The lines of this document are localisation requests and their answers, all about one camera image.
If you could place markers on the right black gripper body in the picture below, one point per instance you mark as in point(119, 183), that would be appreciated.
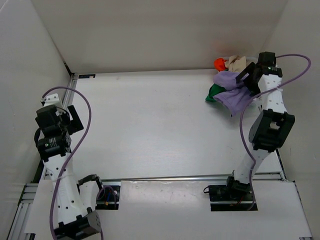
point(244, 75)

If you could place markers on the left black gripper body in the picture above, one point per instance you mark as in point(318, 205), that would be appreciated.
point(75, 117)

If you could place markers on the purple t shirt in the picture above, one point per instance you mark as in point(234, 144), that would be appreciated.
point(235, 96)

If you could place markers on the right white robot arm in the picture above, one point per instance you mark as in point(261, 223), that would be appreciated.
point(270, 129)

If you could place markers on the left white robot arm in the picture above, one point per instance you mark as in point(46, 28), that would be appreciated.
point(73, 211)

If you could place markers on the beige t shirt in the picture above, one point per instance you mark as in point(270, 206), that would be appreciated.
point(236, 63)

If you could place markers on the orange t shirt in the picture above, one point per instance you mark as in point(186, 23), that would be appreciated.
point(219, 64)

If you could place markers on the green t shirt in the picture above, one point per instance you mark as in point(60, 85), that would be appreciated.
point(214, 90)

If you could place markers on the black label sticker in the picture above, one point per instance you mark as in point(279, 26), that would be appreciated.
point(87, 76)

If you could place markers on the white front board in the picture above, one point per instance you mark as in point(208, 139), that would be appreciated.
point(179, 210)

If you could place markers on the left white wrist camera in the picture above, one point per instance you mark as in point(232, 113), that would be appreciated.
point(52, 99)

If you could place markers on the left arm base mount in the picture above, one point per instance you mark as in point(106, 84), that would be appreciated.
point(109, 197)

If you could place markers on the aluminium frame rail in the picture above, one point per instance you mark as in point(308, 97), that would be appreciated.
point(154, 126)

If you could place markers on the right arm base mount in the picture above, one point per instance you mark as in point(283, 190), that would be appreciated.
point(233, 196)

